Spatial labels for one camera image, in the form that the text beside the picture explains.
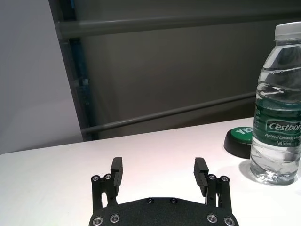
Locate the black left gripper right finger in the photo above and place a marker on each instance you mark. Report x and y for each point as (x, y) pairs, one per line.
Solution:
(202, 176)

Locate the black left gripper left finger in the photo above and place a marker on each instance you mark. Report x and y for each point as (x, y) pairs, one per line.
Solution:
(116, 176)

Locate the thin grey horizontal rail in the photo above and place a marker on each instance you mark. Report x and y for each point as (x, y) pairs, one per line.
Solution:
(164, 114)

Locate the thick grey horizontal rail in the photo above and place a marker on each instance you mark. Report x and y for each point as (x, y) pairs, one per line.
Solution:
(164, 23)

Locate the green YES button black base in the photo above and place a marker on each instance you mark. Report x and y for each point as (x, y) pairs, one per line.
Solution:
(237, 143)

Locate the clear water bottle green label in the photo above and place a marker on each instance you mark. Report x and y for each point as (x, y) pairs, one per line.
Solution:
(275, 117)

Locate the dark vertical frame post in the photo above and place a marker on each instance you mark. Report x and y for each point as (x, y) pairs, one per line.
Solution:
(77, 70)

